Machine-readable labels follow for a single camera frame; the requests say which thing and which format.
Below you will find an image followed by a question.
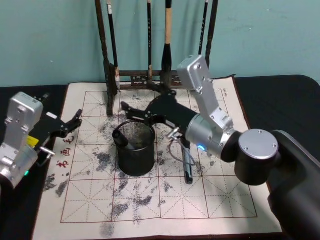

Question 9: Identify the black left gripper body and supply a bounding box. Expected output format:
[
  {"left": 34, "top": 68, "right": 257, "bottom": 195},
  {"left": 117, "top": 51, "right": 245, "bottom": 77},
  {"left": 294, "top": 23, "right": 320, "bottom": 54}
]
[{"left": 29, "top": 112, "right": 69, "bottom": 149}]

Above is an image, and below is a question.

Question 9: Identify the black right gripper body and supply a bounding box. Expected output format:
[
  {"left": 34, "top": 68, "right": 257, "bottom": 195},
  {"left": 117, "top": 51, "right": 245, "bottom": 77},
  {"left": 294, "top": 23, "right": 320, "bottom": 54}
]
[{"left": 144, "top": 92, "right": 199, "bottom": 132}]

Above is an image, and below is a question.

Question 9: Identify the black mesh pen holder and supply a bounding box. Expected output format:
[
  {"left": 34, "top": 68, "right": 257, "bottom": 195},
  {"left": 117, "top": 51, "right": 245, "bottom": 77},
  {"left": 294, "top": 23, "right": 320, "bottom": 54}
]
[{"left": 112, "top": 119, "right": 157, "bottom": 177}]

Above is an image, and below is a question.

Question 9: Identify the thin black calligraphy brush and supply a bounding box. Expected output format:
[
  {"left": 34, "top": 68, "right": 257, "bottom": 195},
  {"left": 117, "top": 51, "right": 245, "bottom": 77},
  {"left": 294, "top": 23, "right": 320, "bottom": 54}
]
[
  {"left": 146, "top": 0, "right": 154, "bottom": 85},
  {"left": 198, "top": 0, "right": 210, "bottom": 56}
]

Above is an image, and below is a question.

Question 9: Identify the black and grey brush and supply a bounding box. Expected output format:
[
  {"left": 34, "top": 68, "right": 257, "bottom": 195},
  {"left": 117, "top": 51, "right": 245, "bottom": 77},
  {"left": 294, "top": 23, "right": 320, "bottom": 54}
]
[{"left": 181, "top": 139, "right": 195, "bottom": 186}]

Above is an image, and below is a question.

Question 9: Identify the dark wooden brush rack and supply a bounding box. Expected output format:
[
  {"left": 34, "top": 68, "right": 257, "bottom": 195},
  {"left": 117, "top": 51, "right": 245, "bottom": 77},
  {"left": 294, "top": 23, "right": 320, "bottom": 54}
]
[{"left": 94, "top": 0, "right": 220, "bottom": 117}]

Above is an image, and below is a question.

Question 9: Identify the cream calligraphy mat, red grid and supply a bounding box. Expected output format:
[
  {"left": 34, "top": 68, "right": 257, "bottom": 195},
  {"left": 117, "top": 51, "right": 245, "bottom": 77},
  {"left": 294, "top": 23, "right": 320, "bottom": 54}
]
[{"left": 31, "top": 75, "right": 284, "bottom": 240}]

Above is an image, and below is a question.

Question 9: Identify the black table cloth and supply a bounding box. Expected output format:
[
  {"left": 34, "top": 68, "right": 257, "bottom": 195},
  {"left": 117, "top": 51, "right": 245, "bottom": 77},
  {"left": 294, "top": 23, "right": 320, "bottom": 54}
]
[{"left": 0, "top": 74, "right": 320, "bottom": 240}]

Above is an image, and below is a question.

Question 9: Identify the black-handled calligraphy brush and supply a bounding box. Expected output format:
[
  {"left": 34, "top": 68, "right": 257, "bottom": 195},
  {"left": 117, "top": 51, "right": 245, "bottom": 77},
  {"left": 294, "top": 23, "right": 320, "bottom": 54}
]
[{"left": 112, "top": 130, "right": 137, "bottom": 151}]

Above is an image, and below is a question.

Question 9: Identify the right gripper grey cable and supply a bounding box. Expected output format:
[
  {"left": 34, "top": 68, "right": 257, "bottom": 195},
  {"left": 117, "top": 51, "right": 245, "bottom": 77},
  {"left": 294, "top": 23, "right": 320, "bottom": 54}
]
[{"left": 166, "top": 126, "right": 195, "bottom": 167}]

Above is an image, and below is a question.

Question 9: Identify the large brush, tan handle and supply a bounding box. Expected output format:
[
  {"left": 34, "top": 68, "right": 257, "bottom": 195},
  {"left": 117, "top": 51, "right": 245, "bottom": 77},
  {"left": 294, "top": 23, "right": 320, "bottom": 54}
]
[{"left": 160, "top": 0, "right": 174, "bottom": 89}]

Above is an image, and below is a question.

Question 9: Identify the black brush, white-topped handle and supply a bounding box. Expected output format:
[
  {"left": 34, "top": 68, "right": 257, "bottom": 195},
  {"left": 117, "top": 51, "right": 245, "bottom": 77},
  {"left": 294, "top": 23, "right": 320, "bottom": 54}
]
[{"left": 106, "top": 0, "right": 121, "bottom": 91}]

